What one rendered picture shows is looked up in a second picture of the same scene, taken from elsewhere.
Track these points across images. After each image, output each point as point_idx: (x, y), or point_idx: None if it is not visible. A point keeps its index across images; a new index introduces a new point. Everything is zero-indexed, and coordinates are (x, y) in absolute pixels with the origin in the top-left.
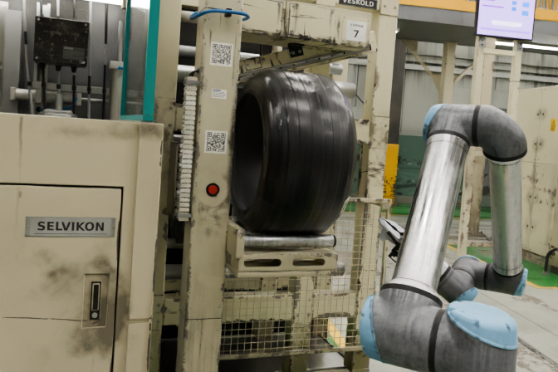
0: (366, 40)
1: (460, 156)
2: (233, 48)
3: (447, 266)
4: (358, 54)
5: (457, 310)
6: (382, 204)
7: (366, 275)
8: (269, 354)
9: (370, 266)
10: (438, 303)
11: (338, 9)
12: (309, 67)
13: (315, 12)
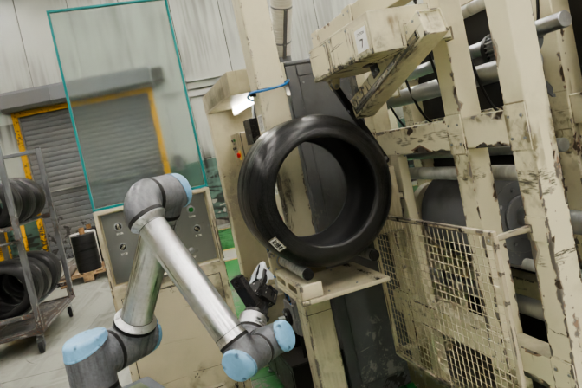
0: (369, 45)
1: None
2: (261, 117)
3: (242, 321)
4: (411, 48)
5: (87, 330)
6: (485, 238)
7: (556, 338)
8: (436, 379)
9: (558, 326)
10: (114, 326)
11: (348, 25)
12: (387, 81)
13: (339, 39)
